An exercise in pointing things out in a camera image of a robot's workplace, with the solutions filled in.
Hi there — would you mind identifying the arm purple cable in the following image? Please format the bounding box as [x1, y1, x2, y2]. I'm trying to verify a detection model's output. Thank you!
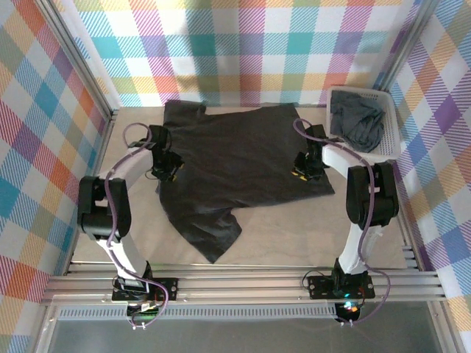
[105, 123, 171, 330]
[292, 118, 392, 327]

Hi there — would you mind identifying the aluminium side rail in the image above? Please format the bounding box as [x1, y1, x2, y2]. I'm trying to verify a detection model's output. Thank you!
[382, 157, 424, 273]
[63, 110, 119, 277]

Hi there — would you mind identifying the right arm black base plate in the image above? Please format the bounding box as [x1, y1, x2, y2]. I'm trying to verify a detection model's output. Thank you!
[307, 274, 376, 300]

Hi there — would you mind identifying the grey slotted cable duct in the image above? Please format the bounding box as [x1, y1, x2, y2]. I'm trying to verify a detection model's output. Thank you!
[54, 303, 338, 321]

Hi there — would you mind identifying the aluminium frame post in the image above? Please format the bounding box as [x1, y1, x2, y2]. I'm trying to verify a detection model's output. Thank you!
[36, 0, 121, 119]
[375, 0, 442, 93]

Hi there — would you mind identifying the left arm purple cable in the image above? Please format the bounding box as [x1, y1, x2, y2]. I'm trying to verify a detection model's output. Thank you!
[105, 123, 171, 330]

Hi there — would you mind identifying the white plastic basket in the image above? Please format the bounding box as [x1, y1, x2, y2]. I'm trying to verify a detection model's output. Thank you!
[326, 86, 402, 162]

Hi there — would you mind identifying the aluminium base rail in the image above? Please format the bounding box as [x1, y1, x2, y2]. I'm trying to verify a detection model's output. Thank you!
[40, 261, 448, 305]

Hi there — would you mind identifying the grey t-shirt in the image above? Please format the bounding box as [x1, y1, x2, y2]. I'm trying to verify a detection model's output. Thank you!
[330, 90, 386, 153]

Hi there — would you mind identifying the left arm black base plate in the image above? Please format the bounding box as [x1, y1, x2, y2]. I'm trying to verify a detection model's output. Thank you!
[111, 277, 180, 303]

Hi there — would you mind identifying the black t-shirt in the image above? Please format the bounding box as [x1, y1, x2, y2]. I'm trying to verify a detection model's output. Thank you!
[155, 99, 336, 265]

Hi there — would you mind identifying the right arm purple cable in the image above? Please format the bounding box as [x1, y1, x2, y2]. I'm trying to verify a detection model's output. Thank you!
[292, 118, 392, 327]

